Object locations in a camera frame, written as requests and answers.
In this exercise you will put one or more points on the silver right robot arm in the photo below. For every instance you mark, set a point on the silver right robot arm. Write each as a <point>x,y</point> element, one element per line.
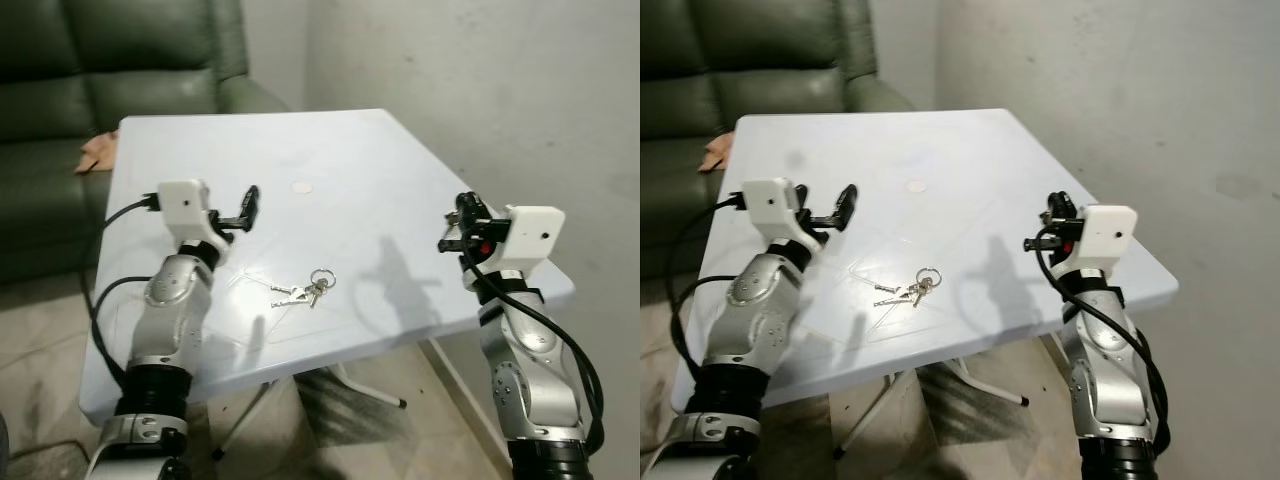
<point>520,370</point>
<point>1105,370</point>

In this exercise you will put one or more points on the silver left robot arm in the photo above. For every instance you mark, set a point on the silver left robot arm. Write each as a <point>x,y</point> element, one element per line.
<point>765,300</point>
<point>175,300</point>

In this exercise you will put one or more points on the silver bunch of keys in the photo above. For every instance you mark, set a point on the silver bunch of keys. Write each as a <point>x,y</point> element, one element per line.
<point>919,291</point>
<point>316,291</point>

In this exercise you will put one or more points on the round white table cap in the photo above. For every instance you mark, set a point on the round white table cap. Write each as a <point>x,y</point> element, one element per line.
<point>916,186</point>
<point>301,187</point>

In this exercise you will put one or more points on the white plastic folding table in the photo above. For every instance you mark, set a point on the white plastic folding table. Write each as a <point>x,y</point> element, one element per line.
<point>340,160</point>
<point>950,160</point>

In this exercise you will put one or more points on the brown crumpled cloth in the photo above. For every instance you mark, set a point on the brown crumpled cloth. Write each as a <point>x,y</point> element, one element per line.
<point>100,152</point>
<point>720,152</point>

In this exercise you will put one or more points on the dark green leather sofa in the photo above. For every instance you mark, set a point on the dark green leather sofa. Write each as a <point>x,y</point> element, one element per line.
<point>60,100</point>
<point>700,100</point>

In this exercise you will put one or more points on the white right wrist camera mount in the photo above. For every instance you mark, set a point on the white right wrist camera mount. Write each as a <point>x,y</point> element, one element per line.
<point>535,235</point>
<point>1108,235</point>

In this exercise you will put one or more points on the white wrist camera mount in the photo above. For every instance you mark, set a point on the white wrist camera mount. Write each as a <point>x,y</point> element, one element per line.
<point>535,235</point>
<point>1108,235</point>
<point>770,203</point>
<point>185,205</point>

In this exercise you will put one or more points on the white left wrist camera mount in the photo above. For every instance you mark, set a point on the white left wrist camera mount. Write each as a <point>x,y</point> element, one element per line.
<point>770,203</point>
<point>185,205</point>

